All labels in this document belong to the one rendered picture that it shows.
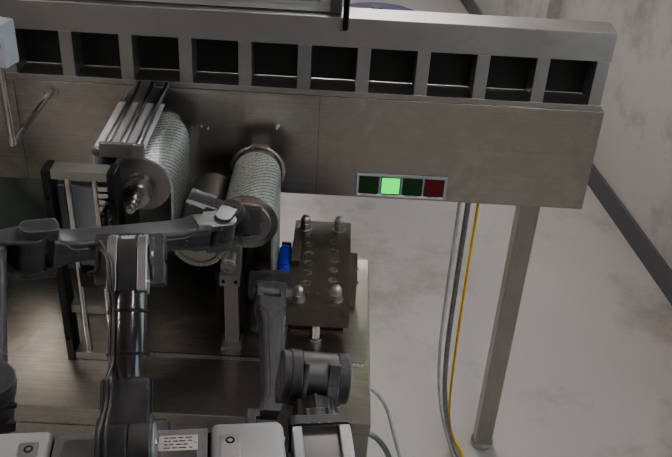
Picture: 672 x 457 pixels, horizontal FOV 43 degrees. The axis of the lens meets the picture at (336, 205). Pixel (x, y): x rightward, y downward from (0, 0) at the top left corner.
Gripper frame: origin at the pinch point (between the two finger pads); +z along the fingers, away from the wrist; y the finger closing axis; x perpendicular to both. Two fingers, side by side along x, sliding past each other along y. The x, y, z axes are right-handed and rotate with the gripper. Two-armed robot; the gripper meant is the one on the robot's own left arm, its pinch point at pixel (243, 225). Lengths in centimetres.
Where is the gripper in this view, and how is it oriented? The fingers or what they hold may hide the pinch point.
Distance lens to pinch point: 202.5
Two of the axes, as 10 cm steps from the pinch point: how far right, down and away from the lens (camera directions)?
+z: 0.4, 1.6, 9.9
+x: 0.7, -9.9, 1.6
